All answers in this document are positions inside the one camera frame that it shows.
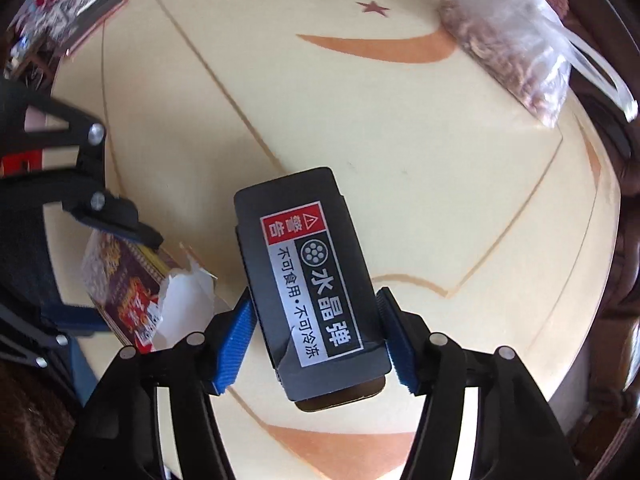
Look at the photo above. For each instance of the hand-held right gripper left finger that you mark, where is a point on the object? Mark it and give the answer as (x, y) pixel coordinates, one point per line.
(235, 345)

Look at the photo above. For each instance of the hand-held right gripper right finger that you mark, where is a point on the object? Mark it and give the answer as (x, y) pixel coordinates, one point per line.
(395, 345)

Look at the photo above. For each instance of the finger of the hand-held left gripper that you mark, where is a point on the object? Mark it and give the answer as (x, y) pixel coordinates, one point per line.
(115, 215)
(75, 319)

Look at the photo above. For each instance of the torn patterned cigarette box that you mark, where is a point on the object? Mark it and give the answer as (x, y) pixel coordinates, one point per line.
(130, 285)

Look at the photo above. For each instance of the black cardboard box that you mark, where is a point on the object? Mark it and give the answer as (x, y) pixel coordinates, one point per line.
(310, 285)

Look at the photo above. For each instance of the person's brown sweater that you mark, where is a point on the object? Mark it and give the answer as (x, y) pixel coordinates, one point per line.
(25, 420)

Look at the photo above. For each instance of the dark tablet with pink edge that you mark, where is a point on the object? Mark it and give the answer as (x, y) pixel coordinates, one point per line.
(97, 17)

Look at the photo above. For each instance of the plastic bag of peanuts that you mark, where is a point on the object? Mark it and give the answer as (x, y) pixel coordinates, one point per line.
(505, 60)

